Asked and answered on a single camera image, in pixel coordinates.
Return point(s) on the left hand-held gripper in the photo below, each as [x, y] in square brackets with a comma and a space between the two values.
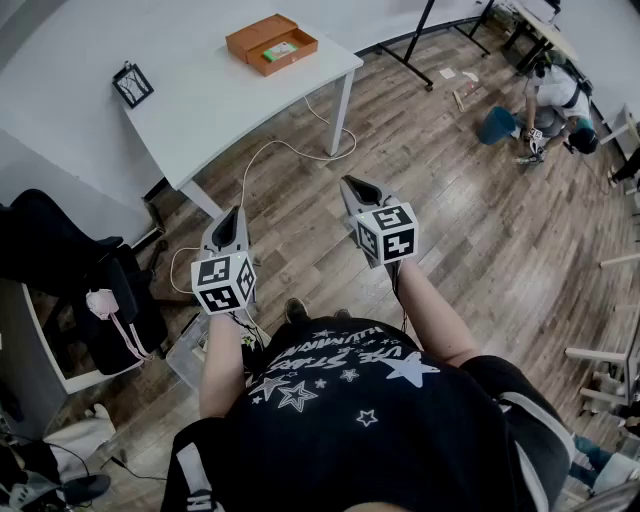
[222, 285]

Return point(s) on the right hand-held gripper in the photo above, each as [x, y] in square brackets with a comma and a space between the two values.
[392, 235]

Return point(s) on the green and white packet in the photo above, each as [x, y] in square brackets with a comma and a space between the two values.
[280, 51]

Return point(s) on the orange box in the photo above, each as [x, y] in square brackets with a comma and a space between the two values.
[255, 37]

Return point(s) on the person's left forearm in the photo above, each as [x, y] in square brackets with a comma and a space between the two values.
[220, 365]

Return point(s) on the person's right forearm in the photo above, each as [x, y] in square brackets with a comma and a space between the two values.
[430, 315]

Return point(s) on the white table leg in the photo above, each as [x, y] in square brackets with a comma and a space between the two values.
[340, 115]
[202, 200]

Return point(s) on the person's dark shoe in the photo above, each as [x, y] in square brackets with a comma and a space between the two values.
[342, 314]
[295, 310]

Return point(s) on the clear plastic bin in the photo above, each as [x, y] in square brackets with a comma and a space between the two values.
[187, 355]

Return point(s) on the wooden stick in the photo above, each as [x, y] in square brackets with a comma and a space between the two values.
[458, 100]

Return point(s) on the square paper sheet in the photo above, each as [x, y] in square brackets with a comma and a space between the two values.
[447, 73]

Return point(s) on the blue bucket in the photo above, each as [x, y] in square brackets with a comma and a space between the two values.
[496, 126]

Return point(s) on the black metal stand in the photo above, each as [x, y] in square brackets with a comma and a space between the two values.
[417, 45]

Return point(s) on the white paper scrap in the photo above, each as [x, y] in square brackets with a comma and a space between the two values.
[470, 76]

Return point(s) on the black office chair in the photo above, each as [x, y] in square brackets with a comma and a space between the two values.
[60, 260]

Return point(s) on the black framed lantern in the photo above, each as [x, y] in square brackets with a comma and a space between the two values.
[132, 86]

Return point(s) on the person's black star-print shirt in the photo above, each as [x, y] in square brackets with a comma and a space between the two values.
[360, 425]

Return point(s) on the white cabinet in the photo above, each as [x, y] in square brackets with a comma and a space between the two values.
[30, 360]

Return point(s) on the light wooden desk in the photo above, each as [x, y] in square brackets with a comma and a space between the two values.
[542, 30]

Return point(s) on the white cloth bag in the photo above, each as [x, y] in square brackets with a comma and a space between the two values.
[82, 435]

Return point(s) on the white wooden frame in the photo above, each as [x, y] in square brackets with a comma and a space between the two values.
[615, 370]

